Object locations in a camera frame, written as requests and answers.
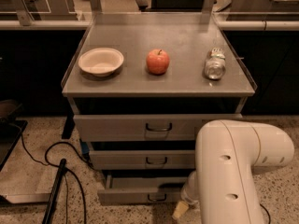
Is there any dark tray left edge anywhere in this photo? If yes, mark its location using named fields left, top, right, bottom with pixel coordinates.
left=0, top=99, right=29, bottom=172

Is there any white paper bowl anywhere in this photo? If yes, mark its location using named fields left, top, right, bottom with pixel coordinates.
left=78, top=48, right=124, bottom=77

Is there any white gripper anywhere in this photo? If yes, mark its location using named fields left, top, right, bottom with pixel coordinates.
left=172, top=184, right=199, bottom=220

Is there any grey drawer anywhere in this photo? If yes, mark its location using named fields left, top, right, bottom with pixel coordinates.
left=74, top=114, right=242, bottom=142
left=89, top=150, right=195, bottom=170
left=98, top=169, right=191, bottom=205

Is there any clear plastic bottle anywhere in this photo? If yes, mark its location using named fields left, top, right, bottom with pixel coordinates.
left=204, top=48, right=226, bottom=80

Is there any red apple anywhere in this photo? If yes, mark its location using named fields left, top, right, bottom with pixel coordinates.
left=146, top=49, right=170, bottom=75

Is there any grey drawer cabinet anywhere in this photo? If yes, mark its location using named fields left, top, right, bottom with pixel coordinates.
left=61, top=12, right=257, bottom=173

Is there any white rail behind cabinet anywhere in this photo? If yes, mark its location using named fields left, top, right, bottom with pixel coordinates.
left=0, top=21, right=299, bottom=31

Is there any black bar on floor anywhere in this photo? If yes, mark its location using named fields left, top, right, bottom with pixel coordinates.
left=42, top=159, right=66, bottom=224

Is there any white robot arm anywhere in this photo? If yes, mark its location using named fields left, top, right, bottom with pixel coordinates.
left=172, top=119, right=294, bottom=224

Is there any black cable left floor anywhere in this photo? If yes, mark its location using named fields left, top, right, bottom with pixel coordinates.
left=12, top=123, right=94, bottom=224

